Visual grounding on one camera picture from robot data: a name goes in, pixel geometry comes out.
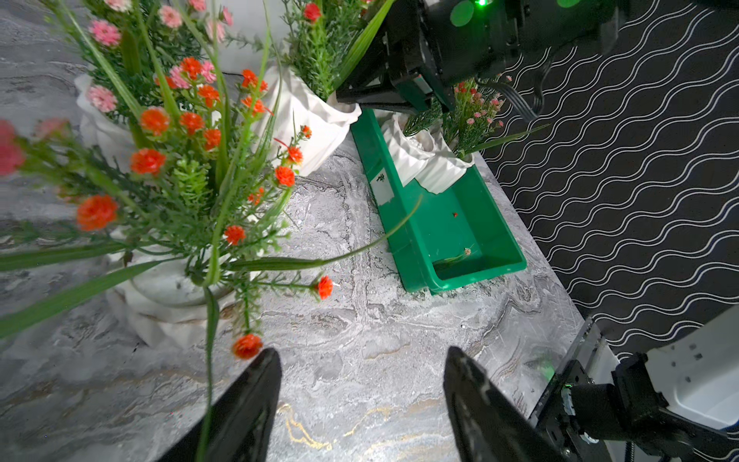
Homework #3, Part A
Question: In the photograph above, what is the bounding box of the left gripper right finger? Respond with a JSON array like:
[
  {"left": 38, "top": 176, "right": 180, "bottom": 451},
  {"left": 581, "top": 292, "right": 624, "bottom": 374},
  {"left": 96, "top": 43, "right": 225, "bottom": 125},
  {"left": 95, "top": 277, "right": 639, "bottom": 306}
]
[{"left": 444, "top": 346, "right": 565, "bottom": 462}]

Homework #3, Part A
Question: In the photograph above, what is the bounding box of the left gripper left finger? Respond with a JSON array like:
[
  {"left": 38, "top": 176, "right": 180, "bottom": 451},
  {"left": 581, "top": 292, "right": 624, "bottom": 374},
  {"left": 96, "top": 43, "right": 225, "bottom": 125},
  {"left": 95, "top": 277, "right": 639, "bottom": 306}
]
[{"left": 155, "top": 347, "right": 283, "bottom": 462}]

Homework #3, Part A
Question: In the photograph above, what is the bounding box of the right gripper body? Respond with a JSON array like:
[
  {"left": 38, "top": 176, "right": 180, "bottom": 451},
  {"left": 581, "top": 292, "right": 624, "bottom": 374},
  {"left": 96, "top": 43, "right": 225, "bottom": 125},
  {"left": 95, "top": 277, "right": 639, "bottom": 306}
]
[{"left": 336, "top": 1, "right": 624, "bottom": 113}]

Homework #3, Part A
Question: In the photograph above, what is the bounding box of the green plant pot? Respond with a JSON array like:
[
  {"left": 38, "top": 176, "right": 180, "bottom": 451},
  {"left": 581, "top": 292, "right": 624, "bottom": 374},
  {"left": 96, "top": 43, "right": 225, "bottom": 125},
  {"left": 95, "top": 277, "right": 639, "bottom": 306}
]
[{"left": 381, "top": 74, "right": 544, "bottom": 194}]

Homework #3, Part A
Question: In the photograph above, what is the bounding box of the green grass pot back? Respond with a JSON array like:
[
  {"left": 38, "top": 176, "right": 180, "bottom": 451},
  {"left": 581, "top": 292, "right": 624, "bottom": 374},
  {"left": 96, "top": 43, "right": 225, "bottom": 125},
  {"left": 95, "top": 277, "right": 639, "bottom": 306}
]
[{"left": 257, "top": 1, "right": 396, "bottom": 176}]

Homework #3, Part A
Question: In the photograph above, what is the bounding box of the red flower pot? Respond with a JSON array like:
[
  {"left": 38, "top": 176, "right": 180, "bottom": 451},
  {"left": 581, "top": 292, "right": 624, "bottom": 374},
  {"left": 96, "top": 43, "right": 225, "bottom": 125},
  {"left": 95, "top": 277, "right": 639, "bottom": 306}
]
[{"left": 0, "top": 51, "right": 423, "bottom": 462}]

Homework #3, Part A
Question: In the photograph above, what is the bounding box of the pink flower pot back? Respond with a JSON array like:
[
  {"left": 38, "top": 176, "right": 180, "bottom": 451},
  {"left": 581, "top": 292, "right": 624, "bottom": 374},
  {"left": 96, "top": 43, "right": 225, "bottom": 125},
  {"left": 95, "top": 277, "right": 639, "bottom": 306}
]
[{"left": 43, "top": 1, "right": 233, "bottom": 177}]

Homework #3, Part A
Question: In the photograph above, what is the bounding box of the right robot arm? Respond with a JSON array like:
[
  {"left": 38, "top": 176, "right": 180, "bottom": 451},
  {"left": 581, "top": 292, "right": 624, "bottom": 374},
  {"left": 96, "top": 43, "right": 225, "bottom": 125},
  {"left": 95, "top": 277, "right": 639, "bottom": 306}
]
[{"left": 339, "top": 1, "right": 738, "bottom": 461}]

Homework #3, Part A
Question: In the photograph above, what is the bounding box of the green plastic tray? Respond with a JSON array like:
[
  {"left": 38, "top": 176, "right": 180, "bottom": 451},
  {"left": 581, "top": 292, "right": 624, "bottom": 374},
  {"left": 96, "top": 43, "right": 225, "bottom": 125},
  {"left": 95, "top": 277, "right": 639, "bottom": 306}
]
[{"left": 351, "top": 110, "right": 527, "bottom": 294}]

